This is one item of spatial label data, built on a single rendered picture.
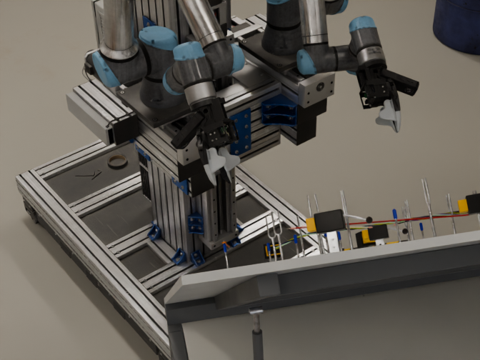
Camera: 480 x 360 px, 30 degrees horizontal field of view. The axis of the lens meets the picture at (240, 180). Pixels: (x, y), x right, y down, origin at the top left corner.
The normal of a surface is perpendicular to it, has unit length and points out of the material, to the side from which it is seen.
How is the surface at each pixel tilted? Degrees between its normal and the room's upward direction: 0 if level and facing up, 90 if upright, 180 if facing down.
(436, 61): 0
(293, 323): 0
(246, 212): 0
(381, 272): 41
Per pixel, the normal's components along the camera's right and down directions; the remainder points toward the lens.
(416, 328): -0.02, -0.77
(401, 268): 0.11, -0.17
